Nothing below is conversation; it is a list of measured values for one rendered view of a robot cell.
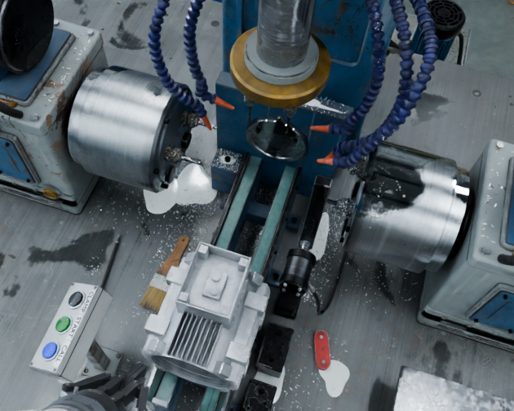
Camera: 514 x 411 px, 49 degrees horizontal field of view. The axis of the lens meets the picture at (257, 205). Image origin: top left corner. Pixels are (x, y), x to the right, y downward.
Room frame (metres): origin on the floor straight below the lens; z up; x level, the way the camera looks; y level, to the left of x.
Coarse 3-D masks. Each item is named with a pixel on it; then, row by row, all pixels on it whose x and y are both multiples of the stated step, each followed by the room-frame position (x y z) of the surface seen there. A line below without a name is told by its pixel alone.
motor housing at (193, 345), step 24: (264, 288) 0.40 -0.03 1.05; (168, 312) 0.33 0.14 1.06; (240, 312) 0.34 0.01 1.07; (168, 336) 0.28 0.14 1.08; (192, 336) 0.28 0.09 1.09; (216, 336) 0.28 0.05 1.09; (240, 336) 0.29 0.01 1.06; (168, 360) 0.26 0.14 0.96; (192, 360) 0.23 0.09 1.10; (216, 360) 0.24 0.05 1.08; (216, 384) 0.23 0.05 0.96
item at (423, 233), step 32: (384, 160) 0.64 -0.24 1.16; (416, 160) 0.65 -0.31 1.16; (448, 160) 0.67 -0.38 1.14; (352, 192) 0.67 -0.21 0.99; (384, 192) 0.57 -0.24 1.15; (416, 192) 0.57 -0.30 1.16; (448, 192) 0.58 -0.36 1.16; (352, 224) 0.53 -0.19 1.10; (384, 224) 0.52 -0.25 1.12; (416, 224) 0.52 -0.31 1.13; (448, 224) 0.53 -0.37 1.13; (384, 256) 0.49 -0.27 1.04; (416, 256) 0.48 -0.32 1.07
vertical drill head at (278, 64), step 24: (264, 0) 0.69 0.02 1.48; (288, 0) 0.67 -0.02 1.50; (312, 0) 0.70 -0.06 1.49; (264, 24) 0.69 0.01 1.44; (288, 24) 0.68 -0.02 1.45; (240, 48) 0.73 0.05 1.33; (264, 48) 0.69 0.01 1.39; (288, 48) 0.68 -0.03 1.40; (312, 48) 0.73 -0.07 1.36; (240, 72) 0.68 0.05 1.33; (264, 72) 0.66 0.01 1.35; (288, 72) 0.67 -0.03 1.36; (312, 72) 0.69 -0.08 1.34; (264, 96) 0.63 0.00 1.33; (288, 96) 0.63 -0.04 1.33; (312, 96) 0.65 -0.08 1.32; (288, 120) 0.66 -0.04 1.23
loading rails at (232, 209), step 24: (240, 168) 0.74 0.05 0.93; (288, 168) 0.76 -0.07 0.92; (240, 192) 0.68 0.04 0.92; (288, 192) 0.69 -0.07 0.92; (240, 216) 0.62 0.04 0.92; (264, 216) 0.66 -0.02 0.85; (288, 216) 0.67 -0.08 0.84; (216, 240) 0.55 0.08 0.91; (264, 240) 0.56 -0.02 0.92; (264, 264) 0.50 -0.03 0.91; (168, 384) 0.23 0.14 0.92; (168, 408) 0.19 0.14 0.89; (216, 408) 0.19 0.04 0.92; (240, 408) 0.21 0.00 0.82
